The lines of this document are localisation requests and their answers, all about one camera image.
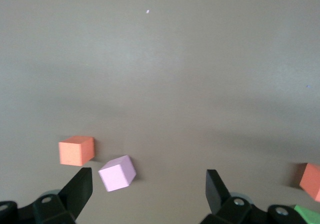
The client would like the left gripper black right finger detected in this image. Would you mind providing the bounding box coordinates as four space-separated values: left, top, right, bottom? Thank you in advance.
199 169 308 224

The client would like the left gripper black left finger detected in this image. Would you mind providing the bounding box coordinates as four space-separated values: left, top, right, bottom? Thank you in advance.
0 167 94 224

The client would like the green foam cube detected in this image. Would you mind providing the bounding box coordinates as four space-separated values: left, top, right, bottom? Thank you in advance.
293 205 320 224

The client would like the orange foam cube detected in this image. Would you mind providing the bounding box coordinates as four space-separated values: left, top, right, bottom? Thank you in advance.
58 136 96 166
298 162 320 202

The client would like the pink foam cube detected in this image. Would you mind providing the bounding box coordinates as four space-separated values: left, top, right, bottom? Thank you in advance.
97 155 137 192

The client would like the brown paper table cover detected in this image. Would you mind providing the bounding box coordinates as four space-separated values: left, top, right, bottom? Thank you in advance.
0 0 320 224

